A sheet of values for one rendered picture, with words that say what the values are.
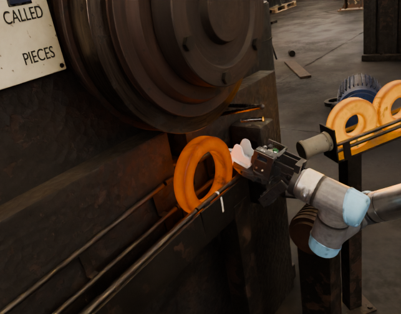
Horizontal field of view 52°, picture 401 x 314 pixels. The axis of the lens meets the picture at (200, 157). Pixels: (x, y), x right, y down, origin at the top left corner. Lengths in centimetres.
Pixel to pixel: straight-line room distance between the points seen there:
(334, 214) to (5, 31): 72
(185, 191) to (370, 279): 108
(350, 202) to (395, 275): 94
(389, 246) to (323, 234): 100
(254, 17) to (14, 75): 46
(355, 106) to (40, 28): 86
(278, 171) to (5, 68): 60
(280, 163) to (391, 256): 104
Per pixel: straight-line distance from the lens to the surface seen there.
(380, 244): 197
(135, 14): 70
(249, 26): 87
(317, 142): 123
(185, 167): 88
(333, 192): 93
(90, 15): 68
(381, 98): 132
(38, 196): 77
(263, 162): 96
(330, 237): 98
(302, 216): 118
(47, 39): 79
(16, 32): 76
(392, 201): 100
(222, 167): 100
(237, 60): 82
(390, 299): 172
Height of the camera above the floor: 118
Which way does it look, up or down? 24 degrees down
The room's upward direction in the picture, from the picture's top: 10 degrees counter-clockwise
